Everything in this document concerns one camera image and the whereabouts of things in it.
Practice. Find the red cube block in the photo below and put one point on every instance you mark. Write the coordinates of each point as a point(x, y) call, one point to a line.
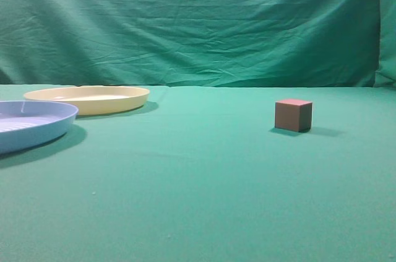
point(293, 115)

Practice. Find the cream yellow plastic plate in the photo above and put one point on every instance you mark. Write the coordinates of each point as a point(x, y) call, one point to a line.
point(94, 99)

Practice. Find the light blue plastic plate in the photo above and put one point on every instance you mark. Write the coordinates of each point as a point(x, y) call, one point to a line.
point(26, 124)

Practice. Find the green table cloth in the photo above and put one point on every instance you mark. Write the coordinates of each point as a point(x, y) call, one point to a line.
point(202, 174)

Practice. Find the green backdrop cloth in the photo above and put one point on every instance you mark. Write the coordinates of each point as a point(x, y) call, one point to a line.
point(215, 43)

